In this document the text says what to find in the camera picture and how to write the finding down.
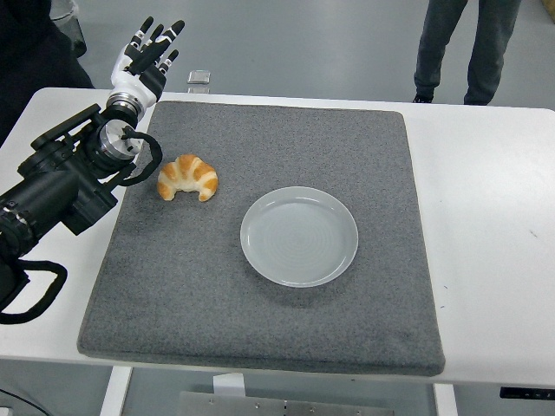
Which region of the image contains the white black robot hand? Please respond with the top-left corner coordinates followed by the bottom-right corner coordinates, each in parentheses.
top-left (109, 16), bottom-right (186, 107)

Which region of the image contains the golden croissant bread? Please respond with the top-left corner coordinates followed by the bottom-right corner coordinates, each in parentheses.
top-left (156, 153), bottom-right (219, 203)

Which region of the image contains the round grey plate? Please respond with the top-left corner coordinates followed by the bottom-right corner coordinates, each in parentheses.
top-left (239, 185), bottom-right (360, 289)

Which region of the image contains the grey metal plate with screws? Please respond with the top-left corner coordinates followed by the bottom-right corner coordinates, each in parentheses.
top-left (179, 391), bottom-right (395, 416)

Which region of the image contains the black trash bin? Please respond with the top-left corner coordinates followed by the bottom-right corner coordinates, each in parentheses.
top-left (49, 0), bottom-right (88, 57)

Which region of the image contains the grey felt mat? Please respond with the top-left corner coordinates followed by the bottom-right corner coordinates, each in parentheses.
top-left (76, 100), bottom-right (447, 377)

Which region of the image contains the person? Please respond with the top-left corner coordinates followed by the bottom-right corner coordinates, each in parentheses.
top-left (412, 0), bottom-right (524, 107)

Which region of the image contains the white table leg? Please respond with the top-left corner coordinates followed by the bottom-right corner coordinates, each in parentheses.
top-left (433, 383), bottom-right (458, 416)
top-left (99, 366), bottom-right (134, 416)

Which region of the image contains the black table control panel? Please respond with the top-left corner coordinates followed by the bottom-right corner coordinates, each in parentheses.
top-left (499, 385), bottom-right (555, 400)

